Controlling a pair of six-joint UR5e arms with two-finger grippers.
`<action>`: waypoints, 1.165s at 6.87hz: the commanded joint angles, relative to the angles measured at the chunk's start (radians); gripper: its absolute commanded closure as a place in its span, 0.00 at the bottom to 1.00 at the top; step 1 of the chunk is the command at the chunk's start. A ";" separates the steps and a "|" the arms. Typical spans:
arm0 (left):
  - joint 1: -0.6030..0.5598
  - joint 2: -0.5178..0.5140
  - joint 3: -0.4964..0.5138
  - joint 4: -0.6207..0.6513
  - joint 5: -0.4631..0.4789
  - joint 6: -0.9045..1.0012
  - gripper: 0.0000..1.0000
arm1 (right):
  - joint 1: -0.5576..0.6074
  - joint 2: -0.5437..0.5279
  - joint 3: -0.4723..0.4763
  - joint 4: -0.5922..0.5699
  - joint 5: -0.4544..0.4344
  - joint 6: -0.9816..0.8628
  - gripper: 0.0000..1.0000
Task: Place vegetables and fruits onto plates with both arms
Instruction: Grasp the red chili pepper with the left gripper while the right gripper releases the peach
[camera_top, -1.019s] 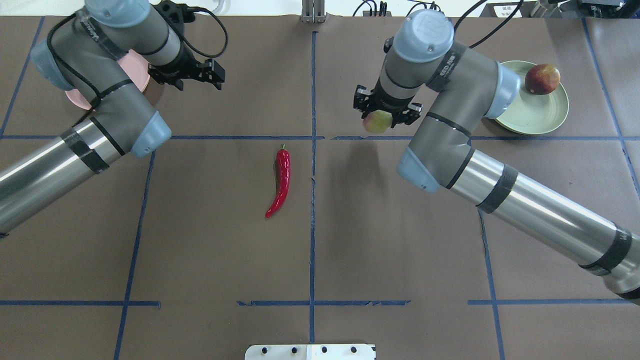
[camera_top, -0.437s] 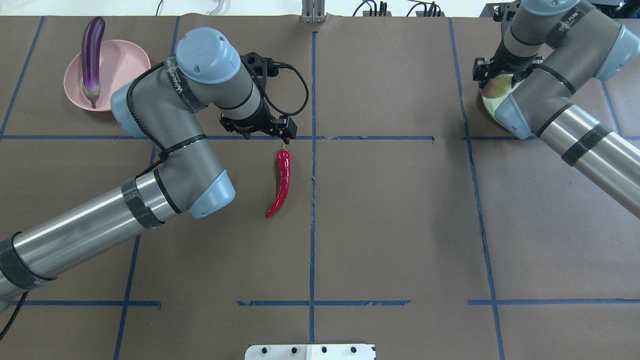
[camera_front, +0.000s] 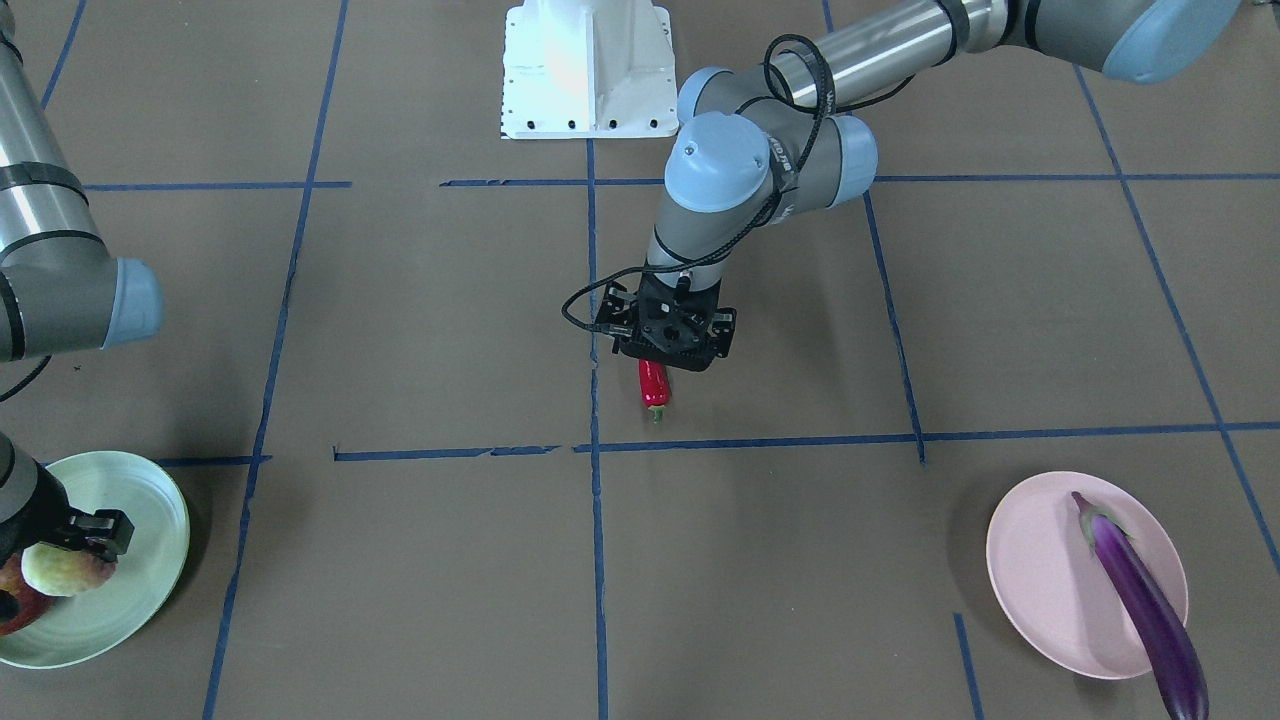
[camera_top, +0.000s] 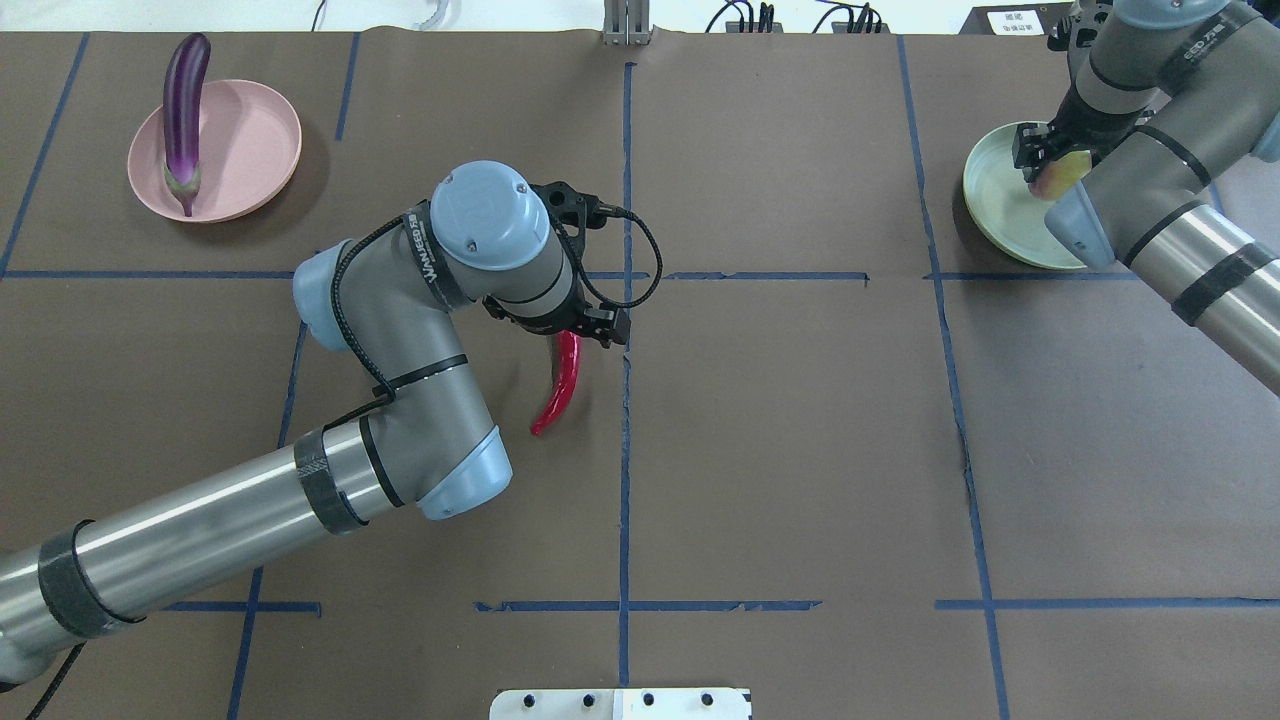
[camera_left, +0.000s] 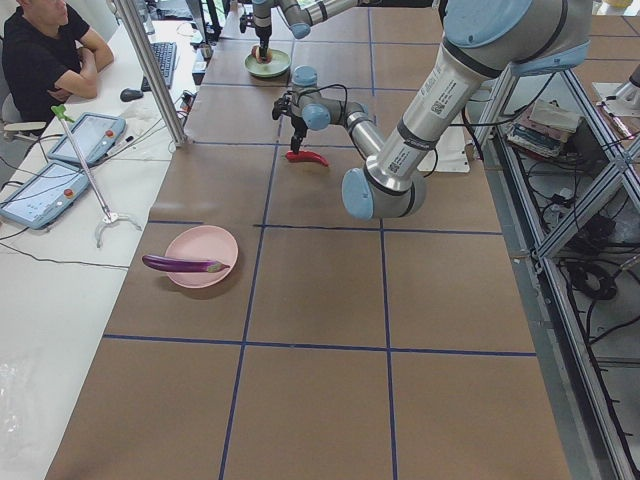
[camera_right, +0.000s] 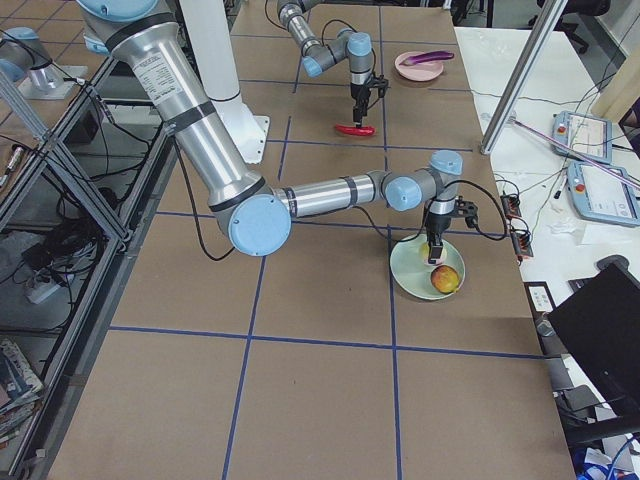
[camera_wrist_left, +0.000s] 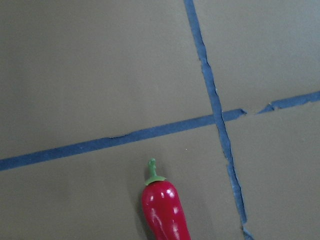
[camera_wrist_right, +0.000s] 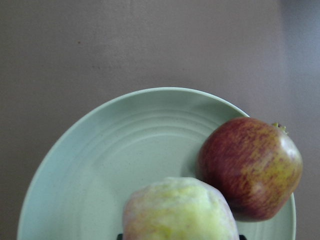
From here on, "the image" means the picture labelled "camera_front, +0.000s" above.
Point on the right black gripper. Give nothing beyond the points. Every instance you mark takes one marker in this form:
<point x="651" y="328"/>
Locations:
<point x="40" y="509"/>

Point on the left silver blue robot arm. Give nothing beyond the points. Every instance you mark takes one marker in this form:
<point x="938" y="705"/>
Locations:
<point x="758" y="146"/>

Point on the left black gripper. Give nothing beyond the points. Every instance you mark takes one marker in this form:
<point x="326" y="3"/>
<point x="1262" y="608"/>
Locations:
<point x="722" y="331"/>

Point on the white camera pedestal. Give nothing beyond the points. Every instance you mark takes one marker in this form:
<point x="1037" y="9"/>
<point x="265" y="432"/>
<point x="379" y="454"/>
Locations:
<point x="588" y="69"/>

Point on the light green plate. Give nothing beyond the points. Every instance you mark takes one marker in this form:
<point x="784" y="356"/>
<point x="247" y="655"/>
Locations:
<point x="82" y="627"/>

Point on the purple eggplant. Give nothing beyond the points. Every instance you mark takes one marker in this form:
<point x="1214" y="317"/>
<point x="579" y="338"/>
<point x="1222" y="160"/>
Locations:
<point x="1174" y="662"/>

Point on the red chili pepper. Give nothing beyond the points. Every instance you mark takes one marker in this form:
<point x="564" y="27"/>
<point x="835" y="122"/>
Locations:
<point x="654" y="388"/>

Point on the red yellow pomegranate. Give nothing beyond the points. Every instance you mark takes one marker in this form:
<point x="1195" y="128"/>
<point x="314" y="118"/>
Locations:
<point x="21" y="604"/>

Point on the pink plate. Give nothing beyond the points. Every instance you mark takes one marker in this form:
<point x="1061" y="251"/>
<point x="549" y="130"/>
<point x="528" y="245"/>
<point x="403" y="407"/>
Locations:
<point x="1052" y="588"/>

